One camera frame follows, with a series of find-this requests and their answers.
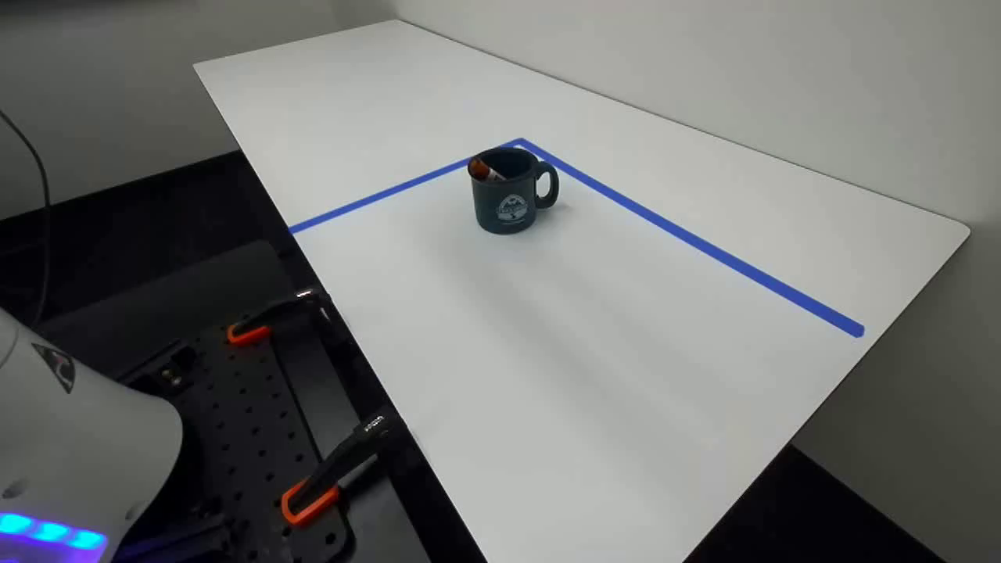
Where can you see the red marker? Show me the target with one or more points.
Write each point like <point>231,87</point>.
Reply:
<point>483,168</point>

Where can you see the white robot base blue lights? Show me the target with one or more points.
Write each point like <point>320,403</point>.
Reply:
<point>74,440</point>

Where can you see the dark teal ceramic mug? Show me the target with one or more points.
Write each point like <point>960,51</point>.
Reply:
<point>504,205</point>

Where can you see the short blue tape strip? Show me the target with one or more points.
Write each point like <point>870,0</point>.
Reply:
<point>396,189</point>

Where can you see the long blue tape strip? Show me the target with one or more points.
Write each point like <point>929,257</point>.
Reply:
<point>690,240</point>

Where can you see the black perforated mounting board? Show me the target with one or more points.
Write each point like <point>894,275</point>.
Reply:
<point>252,418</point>

